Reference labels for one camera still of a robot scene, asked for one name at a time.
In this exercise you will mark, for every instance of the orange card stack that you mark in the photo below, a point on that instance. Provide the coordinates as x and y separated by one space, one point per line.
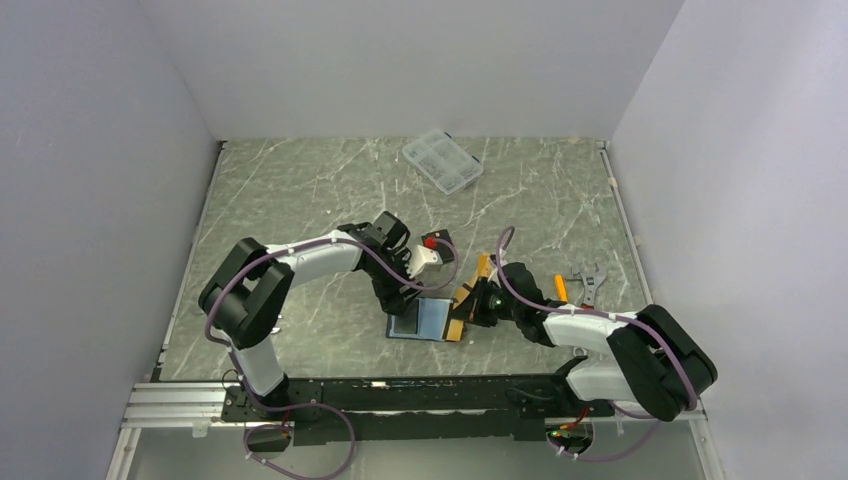
486 268

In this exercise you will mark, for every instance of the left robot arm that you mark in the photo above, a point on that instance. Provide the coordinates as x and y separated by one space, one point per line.
245 296

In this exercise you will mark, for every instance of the orange handled tool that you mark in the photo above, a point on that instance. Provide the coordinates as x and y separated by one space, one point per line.
561 288

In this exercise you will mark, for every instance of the clear plastic organizer box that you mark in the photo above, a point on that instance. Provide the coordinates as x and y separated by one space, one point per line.
439 158

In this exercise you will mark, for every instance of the black base frame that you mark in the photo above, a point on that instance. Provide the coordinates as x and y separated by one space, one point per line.
520 407

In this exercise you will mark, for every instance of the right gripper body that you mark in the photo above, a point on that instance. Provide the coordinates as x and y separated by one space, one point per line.
497 306

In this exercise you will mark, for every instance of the aluminium rail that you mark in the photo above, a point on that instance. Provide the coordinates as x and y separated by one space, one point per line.
202 405

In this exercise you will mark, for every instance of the adjustable wrench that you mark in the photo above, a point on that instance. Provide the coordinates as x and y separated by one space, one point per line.
591 282

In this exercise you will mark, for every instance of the orange credit card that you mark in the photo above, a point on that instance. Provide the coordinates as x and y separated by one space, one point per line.
457 321

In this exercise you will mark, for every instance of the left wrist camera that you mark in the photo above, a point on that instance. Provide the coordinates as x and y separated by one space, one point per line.
422 258

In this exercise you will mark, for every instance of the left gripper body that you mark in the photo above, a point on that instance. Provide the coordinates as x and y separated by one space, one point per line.
386 286

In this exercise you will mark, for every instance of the black card stack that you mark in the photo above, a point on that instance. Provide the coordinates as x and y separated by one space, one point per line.
437 238

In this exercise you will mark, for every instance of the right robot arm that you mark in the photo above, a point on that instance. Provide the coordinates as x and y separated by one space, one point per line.
648 358

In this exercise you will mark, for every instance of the blue leather card holder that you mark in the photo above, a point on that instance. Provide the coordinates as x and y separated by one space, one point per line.
426 319

